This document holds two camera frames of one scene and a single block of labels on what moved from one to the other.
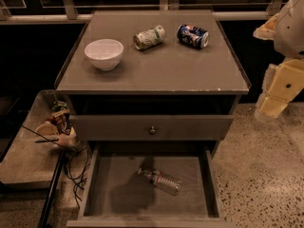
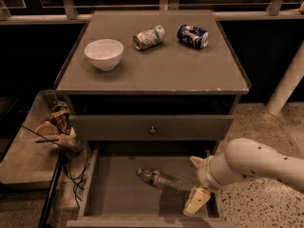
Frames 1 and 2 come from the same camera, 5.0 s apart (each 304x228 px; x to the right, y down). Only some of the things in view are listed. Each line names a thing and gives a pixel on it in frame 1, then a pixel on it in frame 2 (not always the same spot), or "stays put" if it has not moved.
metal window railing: x=69 y=13 stays put
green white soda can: x=149 y=38 stays put
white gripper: x=291 y=32 to x=203 y=173
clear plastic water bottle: x=170 y=183 stays put
